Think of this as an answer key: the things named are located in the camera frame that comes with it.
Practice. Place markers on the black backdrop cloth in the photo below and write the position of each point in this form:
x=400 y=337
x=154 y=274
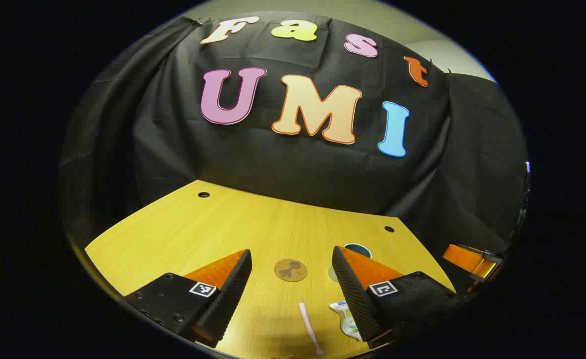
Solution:
x=293 y=169

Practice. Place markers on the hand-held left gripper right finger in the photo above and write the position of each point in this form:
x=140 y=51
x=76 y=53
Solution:
x=353 y=294

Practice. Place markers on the white toothpaste tube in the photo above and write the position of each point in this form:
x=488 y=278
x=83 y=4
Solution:
x=345 y=319

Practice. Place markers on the pale pink toothbrush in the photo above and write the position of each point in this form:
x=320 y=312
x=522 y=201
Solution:
x=308 y=324

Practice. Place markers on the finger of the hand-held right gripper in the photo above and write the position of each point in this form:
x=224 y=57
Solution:
x=465 y=257
x=487 y=278

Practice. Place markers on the yellow wooden desktop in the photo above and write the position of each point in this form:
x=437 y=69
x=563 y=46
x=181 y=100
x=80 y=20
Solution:
x=273 y=224

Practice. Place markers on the round brown coaster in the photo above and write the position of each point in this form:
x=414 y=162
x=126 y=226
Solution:
x=291 y=270

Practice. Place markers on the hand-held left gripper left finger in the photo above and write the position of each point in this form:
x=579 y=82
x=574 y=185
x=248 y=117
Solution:
x=230 y=291

